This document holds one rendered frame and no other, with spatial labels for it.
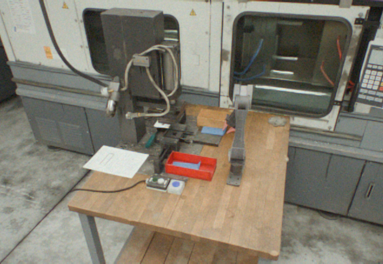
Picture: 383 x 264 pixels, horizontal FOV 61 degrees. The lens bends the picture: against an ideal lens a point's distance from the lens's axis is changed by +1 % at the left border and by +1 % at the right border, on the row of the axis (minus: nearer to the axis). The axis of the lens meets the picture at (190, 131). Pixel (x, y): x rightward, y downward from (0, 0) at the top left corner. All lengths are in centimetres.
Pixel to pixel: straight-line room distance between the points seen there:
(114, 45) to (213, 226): 99
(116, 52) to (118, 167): 60
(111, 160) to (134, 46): 64
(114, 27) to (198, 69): 86
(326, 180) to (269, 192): 102
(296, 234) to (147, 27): 188
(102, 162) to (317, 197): 167
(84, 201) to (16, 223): 144
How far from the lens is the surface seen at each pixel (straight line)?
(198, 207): 153
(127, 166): 179
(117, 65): 174
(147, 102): 179
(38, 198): 317
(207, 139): 192
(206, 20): 221
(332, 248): 270
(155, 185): 161
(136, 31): 162
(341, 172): 256
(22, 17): 308
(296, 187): 267
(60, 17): 282
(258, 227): 148
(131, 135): 192
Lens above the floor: 202
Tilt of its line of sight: 33 degrees down
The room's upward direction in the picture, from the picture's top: 1 degrees counter-clockwise
